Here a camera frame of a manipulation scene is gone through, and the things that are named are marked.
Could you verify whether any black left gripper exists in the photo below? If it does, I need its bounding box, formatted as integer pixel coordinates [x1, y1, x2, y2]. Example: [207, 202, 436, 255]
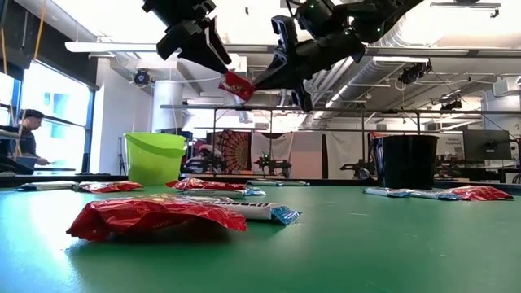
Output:
[142, 0, 233, 75]

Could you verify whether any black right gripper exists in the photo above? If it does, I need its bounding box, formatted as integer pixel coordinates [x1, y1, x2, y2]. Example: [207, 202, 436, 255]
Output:
[254, 15, 366, 113]

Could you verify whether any red Skittles candy bag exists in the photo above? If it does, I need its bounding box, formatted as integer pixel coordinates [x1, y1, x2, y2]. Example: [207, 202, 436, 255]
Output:
[218, 71, 256, 102]
[166, 177, 247, 191]
[77, 181, 144, 194]
[445, 185, 514, 202]
[66, 195, 248, 242]

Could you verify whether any white ventilation box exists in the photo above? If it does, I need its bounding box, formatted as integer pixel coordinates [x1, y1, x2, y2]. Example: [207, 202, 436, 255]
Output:
[230, 55, 248, 74]

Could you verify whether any white hanging cloth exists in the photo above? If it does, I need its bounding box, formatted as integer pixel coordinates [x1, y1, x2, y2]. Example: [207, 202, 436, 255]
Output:
[325, 132, 370, 180]
[251, 132, 294, 172]

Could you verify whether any white round column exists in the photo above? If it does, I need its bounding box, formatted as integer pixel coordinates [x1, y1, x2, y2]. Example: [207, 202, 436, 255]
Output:
[151, 80, 184, 133]

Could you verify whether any mandala pattern tapestry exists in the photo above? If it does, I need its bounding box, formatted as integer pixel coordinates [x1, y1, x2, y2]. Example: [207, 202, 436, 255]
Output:
[205, 129, 252, 174]

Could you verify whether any pale pink partition panel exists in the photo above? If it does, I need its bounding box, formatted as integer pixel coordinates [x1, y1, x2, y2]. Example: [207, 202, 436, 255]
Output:
[291, 132, 325, 180]

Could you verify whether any long ceiling light bar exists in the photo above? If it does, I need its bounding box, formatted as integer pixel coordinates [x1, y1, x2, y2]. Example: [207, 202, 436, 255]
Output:
[64, 42, 164, 53]

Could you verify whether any lime green plastic bucket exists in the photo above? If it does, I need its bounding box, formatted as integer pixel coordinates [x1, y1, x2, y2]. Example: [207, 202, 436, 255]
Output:
[124, 132, 188, 186]

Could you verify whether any colourful hanging banner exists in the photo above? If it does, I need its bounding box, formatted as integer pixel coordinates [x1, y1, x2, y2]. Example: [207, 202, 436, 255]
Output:
[369, 130, 387, 180]

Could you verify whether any black plastic bucket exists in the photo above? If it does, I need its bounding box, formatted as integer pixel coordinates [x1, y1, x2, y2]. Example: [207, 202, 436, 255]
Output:
[376, 134, 440, 190]

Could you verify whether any person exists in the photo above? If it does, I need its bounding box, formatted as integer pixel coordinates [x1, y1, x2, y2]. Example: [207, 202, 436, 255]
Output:
[7, 108, 50, 168]

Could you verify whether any black computer monitor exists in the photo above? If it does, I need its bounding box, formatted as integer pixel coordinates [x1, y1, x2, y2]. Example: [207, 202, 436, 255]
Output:
[463, 129, 513, 160]

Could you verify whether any black metal rig frame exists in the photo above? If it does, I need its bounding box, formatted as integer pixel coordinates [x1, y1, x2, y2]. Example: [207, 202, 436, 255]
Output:
[160, 104, 521, 180]

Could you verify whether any black table edge rail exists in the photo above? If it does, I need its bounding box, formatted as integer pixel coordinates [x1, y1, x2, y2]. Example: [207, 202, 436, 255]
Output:
[0, 173, 521, 192]

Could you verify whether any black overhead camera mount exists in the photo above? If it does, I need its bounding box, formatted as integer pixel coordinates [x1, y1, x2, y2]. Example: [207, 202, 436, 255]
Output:
[397, 60, 433, 85]

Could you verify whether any yellow hanging cord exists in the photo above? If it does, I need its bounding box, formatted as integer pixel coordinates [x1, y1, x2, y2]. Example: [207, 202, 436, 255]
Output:
[33, 0, 49, 62]

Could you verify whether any white wall sign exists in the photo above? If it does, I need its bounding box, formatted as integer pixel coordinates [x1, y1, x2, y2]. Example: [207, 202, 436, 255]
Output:
[441, 133, 465, 160]

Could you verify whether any white wall air unit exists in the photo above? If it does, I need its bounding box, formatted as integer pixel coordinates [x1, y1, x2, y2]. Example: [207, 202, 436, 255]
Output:
[492, 76, 521, 98]

